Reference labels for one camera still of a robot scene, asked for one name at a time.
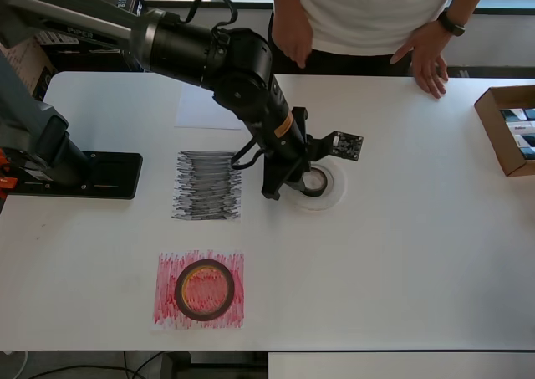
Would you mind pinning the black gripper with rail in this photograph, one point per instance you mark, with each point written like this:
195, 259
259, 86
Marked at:
271, 182

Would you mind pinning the small black tape roll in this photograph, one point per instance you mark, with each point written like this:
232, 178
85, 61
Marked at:
330, 180

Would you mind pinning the red 3M tape roll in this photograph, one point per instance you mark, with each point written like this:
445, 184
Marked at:
179, 289

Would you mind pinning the dark grey Piper robot arm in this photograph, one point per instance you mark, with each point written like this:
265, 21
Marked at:
188, 48

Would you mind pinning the wide white tape roll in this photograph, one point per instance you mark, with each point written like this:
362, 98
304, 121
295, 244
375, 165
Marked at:
340, 185

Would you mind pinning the person's right hand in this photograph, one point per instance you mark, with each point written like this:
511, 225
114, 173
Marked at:
294, 40

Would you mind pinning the person's left hand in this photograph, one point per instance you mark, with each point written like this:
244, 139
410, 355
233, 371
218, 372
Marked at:
428, 65

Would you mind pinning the paper with black scribble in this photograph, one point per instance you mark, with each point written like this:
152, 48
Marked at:
209, 186

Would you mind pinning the blank white paper sheet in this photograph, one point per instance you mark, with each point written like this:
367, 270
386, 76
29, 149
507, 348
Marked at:
196, 111

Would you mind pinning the person in white shirt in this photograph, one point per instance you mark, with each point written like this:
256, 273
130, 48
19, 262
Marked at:
368, 11

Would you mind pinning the paper with red scribble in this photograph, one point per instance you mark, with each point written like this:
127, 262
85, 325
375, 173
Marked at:
167, 312

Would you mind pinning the open cardboard tray box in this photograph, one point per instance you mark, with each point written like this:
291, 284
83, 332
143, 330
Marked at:
491, 136

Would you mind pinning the white side table top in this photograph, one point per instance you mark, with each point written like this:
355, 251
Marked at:
397, 366

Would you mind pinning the black wristwatch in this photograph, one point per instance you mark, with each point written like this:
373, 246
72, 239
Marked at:
451, 22

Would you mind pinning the small black product box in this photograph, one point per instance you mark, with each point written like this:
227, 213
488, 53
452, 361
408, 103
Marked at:
530, 114
512, 114
527, 154
524, 141

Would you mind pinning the small white product box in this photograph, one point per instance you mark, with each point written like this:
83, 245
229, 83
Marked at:
520, 128

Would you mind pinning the orange clamp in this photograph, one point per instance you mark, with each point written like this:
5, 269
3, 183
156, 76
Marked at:
8, 183

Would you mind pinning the wide brown printed carton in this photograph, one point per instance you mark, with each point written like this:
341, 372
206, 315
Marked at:
25, 65

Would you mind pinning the wrist camera board with bracket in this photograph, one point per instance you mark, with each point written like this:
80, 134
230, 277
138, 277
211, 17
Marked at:
347, 144

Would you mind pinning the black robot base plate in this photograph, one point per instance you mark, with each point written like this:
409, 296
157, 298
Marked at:
117, 174

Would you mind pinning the black table leg frame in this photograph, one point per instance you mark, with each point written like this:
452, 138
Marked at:
217, 364

